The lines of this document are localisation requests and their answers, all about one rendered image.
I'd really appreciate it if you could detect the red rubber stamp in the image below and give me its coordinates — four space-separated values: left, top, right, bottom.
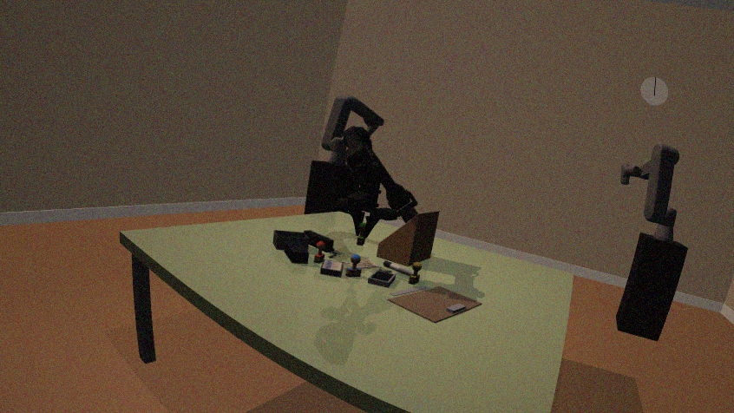
314 241 325 263

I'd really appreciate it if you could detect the beige paper card taped down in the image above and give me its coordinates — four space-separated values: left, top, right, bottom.
342 259 381 269

